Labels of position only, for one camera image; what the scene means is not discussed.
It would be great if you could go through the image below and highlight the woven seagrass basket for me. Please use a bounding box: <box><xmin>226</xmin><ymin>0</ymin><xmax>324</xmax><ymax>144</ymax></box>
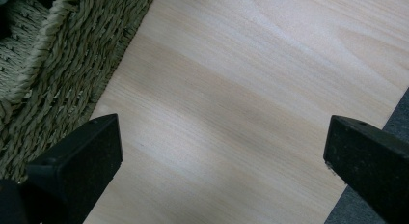
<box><xmin>0</xmin><ymin>0</ymin><xmax>159</xmax><ymax>183</ymax></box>

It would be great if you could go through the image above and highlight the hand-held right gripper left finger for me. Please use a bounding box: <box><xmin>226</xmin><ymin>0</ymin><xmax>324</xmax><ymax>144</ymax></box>
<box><xmin>19</xmin><ymin>113</ymin><xmax>123</xmax><ymax>224</ymax></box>

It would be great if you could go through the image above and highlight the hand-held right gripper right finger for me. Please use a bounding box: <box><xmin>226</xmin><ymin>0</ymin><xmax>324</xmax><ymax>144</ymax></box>
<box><xmin>323</xmin><ymin>114</ymin><xmax>409</xmax><ymax>224</ymax></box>

